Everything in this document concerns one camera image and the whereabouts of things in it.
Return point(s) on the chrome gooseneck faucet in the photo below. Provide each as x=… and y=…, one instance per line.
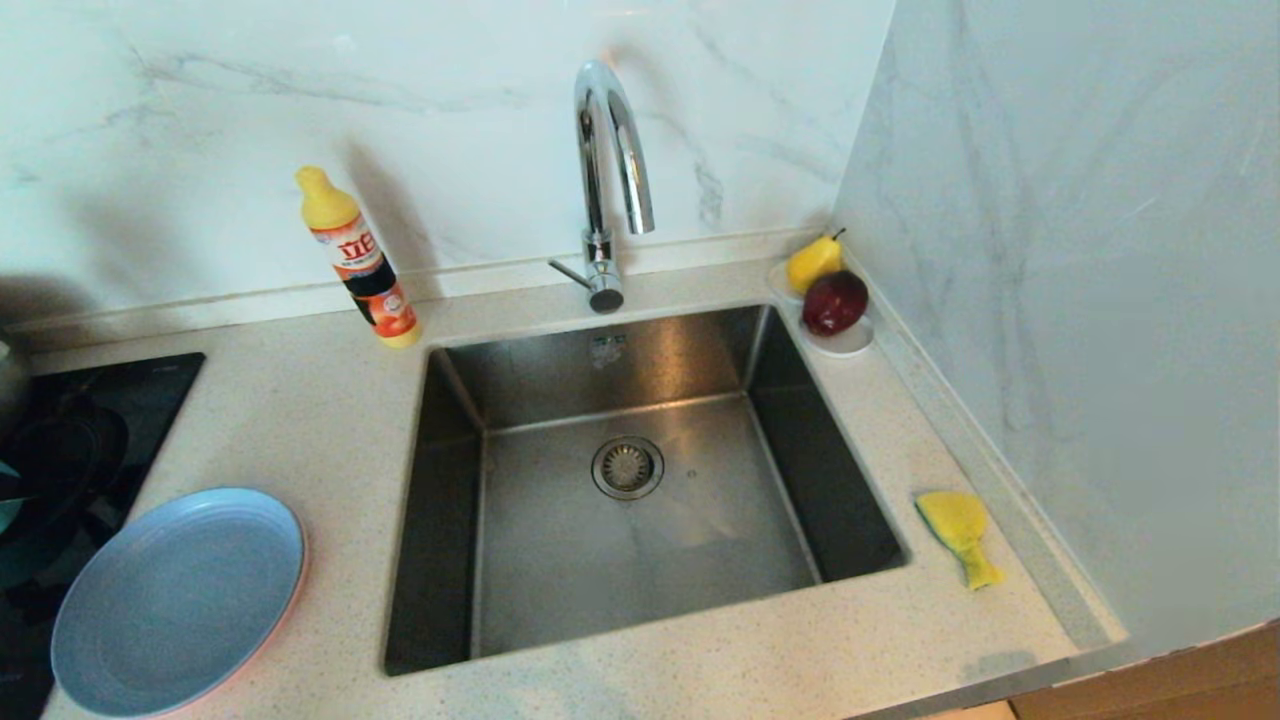
x=600, y=130

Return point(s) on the yellow-capped detergent bottle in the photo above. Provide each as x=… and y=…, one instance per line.
x=362, y=265

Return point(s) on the yellow green sponge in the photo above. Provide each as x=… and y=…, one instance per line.
x=955, y=520

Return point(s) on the pink plate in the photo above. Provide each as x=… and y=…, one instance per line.
x=298, y=590

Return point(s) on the blue-grey plate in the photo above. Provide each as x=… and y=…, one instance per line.
x=175, y=605

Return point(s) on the teal bowl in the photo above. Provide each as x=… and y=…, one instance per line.
x=8, y=505

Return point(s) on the stainless steel sink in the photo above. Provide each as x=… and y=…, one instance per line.
x=560, y=590

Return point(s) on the round metal drain strainer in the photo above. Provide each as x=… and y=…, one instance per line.
x=627, y=467

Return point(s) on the yellow pear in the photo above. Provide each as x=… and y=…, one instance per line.
x=812, y=262

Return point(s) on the dark red apple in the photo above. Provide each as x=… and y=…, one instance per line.
x=836, y=302

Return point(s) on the small white dish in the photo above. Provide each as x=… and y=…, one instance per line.
x=850, y=345

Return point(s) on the black glass cooktop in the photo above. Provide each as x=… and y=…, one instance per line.
x=80, y=420

